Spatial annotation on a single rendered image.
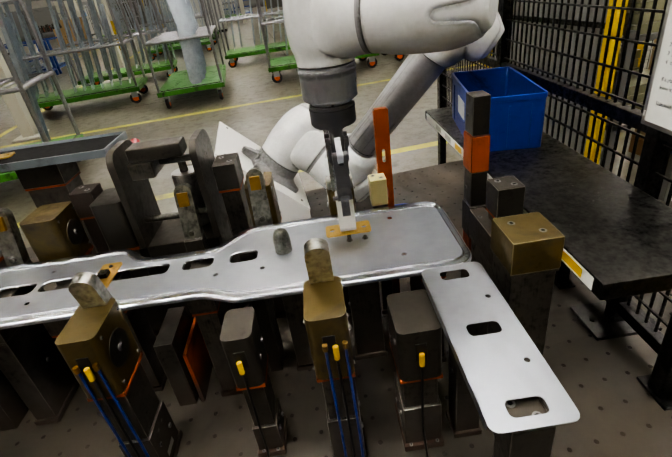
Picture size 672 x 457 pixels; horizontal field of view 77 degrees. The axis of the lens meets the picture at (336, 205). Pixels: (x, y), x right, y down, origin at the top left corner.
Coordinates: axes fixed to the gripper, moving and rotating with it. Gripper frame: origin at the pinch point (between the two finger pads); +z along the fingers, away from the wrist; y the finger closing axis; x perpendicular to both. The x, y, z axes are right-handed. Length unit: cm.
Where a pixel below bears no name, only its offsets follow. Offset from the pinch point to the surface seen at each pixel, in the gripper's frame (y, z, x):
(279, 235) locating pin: -1.2, 2.5, 12.6
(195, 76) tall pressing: 613, 67, 177
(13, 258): 11, 6, 70
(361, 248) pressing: -3.3, 6.6, -1.8
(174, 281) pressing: -4.8, 6.5, 32.2
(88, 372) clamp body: -22.7, 7.2, 40.1
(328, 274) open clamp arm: -17.4, 0.6, 4.4
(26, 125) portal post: 542, 89, 406
